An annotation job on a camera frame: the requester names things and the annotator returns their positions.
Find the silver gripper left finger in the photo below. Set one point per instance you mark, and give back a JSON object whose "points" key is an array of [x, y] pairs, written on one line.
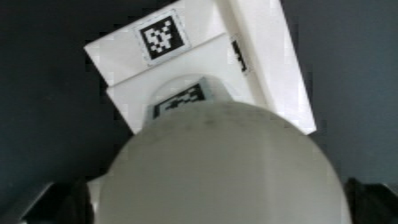
{"points": [[53, 203]]}

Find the white lamp base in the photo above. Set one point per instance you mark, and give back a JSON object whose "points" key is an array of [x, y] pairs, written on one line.
{"points": [[174, 61]]}

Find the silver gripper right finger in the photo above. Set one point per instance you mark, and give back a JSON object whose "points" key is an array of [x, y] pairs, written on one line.
{"points": [[373, 202]]}

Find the white lamp bulb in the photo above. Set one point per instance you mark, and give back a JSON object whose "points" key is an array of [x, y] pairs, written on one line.
{"points": [[220, 167]]}

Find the white front rail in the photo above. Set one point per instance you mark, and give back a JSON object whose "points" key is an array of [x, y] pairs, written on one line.
{"points": [[271, 51]]}

